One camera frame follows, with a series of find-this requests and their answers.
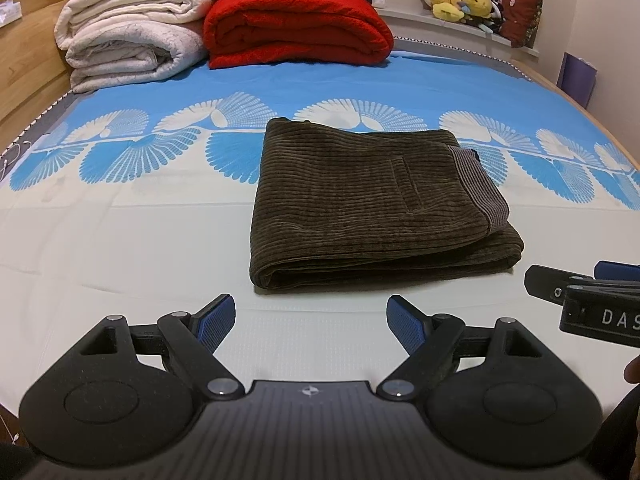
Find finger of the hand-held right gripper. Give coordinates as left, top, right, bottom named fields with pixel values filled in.
left=594, top=259, right=640, bottom=284
left=524, top=264, right=640, bottom=303

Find white cable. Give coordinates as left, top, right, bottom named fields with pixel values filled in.
left=0, top=141, right=35, bottom=177

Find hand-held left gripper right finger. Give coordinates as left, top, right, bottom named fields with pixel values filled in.
left=376, top=295, right=539, bottom=402

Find purple bag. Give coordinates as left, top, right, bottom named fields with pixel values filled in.
left=556, top=51, right=599, bottom=110

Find white patterned folded quilt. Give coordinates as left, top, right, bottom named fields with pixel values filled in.
left=64, top=21, right=207, bottom=94

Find dark red cushion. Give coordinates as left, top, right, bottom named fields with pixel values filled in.
left=500, top=0, right=544, bottom=49

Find cream folded quilt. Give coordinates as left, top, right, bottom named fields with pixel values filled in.
left=54, top=0, right=214, bottom=43

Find white windowsill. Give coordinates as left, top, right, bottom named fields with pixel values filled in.
left=372, top=5, right=542, bottom=57

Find red folded blanket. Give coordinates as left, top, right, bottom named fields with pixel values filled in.
left=202, top=0, right=396, bottom=70

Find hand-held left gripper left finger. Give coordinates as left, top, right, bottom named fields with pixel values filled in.
left=80, top=292, right=247, bottom=401

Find blue white printed bed sheet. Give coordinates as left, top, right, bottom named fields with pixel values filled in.
left=0, top=50, right=640, bottom=461

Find brown corduroy pants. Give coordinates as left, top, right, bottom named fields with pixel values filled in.
left=248, top=116, right=525, bottom=291

